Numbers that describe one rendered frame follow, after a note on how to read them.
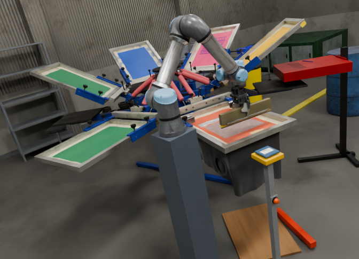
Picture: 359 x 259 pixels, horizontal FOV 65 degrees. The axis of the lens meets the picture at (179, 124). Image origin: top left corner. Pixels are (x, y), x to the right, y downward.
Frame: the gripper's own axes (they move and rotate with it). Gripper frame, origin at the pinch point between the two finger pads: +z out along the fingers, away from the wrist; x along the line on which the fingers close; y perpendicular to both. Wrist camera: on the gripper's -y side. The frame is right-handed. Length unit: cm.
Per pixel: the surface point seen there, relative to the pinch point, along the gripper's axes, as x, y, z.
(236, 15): -585, -422, -46
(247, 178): 5.3, 8.9, 45.1
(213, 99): -67, -14, 6
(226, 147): 14.5, 27.0, 10.7
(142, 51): -246, -14, -34
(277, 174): 5, -18, 53
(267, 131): 15.0, -3.9, 10.8
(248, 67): -64, -53, -14
